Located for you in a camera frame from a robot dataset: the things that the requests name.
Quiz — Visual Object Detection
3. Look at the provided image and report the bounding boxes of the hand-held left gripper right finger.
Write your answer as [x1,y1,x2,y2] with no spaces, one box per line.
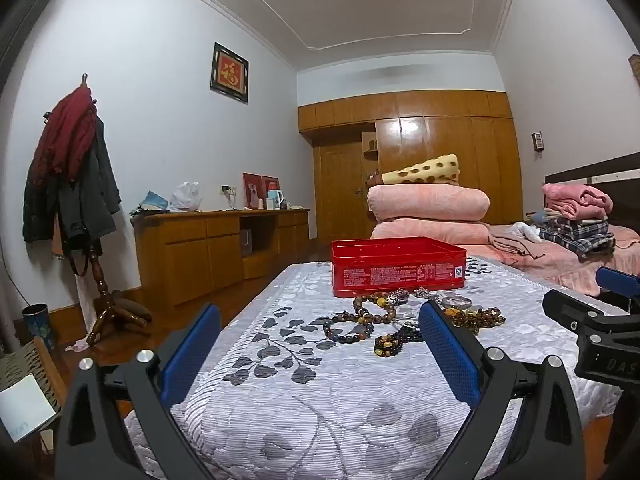
[418,301,587,480]

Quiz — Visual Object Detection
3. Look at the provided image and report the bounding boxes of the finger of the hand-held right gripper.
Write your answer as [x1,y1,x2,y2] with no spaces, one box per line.
[596,266,640,312]
[542,288,627,342]

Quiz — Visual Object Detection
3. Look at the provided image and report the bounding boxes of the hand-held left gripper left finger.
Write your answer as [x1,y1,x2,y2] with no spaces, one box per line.
[55,303,222,480]

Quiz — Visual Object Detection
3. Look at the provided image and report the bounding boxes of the small brown bead bracelet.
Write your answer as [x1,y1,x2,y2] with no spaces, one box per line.
[445,307,506,335]

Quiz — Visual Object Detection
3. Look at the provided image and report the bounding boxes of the brown wooden bead bracelet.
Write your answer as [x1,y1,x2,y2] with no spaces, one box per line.
[352,293,399,325]

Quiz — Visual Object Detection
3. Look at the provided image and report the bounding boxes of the red tin box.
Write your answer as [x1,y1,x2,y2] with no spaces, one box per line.
[331,236,468,298]

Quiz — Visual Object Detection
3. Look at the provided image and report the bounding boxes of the dark glossy bead bracelet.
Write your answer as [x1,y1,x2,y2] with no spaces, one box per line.
[322,311,375,345]

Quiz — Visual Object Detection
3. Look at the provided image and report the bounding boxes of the pink bedspread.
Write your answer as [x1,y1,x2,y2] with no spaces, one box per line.
[462,220,640,302]

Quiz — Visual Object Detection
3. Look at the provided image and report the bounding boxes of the plaid folded clothes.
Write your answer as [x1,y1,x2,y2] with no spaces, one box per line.
[537,217,617,260]

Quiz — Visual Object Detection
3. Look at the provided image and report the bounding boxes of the white cloth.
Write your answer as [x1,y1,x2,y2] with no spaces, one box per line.
[509,222,544,244]

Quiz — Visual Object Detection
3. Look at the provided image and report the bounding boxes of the beige cloth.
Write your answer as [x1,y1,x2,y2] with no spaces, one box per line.
[487,225,537,262]

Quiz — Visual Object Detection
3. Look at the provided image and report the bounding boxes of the pink folded blanket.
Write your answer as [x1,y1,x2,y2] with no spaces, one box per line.
[542,183,614,221]

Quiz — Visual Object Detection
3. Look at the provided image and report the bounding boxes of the wooden coat rack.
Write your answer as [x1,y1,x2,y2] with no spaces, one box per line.
[80,74,153,347]

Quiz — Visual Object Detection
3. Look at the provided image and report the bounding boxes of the wooden sideboard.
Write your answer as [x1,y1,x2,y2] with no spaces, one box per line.
[131,208,311,312]

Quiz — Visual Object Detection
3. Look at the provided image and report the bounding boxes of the dark headboard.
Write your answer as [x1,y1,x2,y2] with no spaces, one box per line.
[544,152,640,235]

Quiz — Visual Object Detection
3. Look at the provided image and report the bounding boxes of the pink quilt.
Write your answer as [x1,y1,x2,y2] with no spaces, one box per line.
[370,218,494,246]
[366,183,491,224]

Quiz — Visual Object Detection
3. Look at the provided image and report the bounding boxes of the white plastic bag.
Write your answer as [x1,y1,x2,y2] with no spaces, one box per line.
[169,182,204,212]

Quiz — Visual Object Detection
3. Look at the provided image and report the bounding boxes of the blue patterned bin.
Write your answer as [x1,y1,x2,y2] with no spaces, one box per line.
[22,304,55,351]

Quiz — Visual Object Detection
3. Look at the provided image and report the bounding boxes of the blue cloth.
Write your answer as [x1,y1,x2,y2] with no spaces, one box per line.
[132,191,171,216]

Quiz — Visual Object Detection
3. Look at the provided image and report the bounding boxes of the white paper sheet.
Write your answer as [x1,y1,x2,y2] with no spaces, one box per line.
[0,373,57,444]

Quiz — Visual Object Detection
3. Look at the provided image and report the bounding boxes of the giraffe pattern pillow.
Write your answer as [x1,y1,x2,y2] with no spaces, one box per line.
[367,152,460,187]

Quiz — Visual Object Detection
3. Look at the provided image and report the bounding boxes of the grey jacket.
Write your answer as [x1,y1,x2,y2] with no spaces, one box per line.
[56,115,122,252]

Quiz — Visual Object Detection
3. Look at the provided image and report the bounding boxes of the black jacket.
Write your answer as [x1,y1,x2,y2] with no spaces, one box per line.
[22,154,62,244]

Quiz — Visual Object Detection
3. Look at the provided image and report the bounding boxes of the wooden wardrobe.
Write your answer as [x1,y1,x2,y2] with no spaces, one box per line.
[298,89,524,247]

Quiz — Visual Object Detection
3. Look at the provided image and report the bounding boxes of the red garment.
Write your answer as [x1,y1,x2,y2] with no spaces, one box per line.
[31,86,98,182]

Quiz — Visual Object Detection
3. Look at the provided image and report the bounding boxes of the amber striped bead bracelet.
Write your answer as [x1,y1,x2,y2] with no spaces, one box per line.
[373,333,404,358]

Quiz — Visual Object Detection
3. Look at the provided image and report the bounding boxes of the framed red wall picture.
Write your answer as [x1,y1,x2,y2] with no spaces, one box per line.
[210,42,250,106]

